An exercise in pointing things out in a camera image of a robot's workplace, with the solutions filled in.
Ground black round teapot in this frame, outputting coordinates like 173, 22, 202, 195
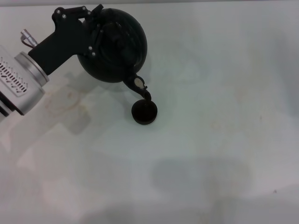
76, 8, 152, 102

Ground small dark teacup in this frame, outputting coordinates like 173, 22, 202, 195
131, 99, 158, 125

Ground silver cable connector plug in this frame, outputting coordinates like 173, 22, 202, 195
20, 29, 39, 49

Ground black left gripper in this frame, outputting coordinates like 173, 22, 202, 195
28, 4, 104, 76

